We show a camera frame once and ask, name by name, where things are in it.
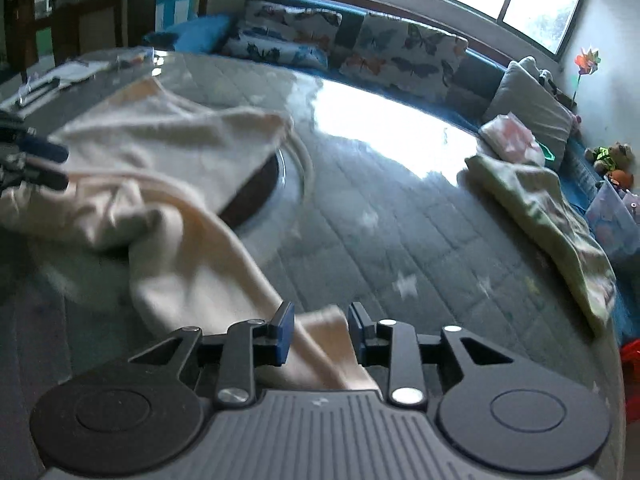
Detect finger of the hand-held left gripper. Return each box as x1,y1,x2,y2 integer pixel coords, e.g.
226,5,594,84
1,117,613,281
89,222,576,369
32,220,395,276
19,156,69,191
14,131,70,163

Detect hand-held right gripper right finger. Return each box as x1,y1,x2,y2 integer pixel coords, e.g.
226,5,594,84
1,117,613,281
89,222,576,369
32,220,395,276
347,301,516,407

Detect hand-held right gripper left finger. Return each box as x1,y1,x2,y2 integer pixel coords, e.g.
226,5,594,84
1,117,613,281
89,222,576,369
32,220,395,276
127,301,296,409

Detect cream cloth garment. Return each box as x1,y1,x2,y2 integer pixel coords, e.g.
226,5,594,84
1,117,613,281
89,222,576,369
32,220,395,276
0,76,382,394

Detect white papers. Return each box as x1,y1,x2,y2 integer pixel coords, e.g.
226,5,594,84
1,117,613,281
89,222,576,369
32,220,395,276
14,59,112,107

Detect dark wooden chair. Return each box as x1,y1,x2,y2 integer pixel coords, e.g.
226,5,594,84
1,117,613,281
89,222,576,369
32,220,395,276
0,0,127,77

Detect round glass turntable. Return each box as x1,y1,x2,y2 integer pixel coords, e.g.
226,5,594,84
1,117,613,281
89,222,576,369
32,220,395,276
219,132,321,272

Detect blue pillow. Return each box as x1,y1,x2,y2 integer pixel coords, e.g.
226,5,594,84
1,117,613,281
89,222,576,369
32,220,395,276
142,14,236,55

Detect blue cabinet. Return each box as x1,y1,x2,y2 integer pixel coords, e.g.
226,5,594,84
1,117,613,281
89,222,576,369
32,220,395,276
156,0,201,29

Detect green floral cloth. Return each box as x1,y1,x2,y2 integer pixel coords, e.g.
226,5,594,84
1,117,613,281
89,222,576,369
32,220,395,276
464,152,619,339

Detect pink folded cloth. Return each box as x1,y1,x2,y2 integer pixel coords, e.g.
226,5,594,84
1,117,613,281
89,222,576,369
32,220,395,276
477,113,549,166

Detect red object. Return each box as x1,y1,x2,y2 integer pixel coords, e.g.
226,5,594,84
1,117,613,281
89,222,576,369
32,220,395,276
619,337,640,377

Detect large butterfly print cushion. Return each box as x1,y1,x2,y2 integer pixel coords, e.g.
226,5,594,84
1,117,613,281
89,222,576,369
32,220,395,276
338,12,469,106

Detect clear plastic storage box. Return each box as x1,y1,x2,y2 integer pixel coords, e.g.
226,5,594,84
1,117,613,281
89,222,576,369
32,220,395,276
584,180,640,266

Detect grey pillow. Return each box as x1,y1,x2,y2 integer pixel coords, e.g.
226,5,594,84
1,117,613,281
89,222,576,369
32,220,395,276
482,57,581,169

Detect orange plush toy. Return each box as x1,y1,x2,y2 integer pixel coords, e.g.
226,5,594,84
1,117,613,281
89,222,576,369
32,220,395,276
604,169,636,191

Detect brown teddy bear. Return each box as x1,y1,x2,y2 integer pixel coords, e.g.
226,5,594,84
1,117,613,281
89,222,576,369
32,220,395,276
584,141,636,174

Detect colourful pinwheel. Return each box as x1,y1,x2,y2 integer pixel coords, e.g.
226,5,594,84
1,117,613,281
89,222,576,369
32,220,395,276
570,46,601,111

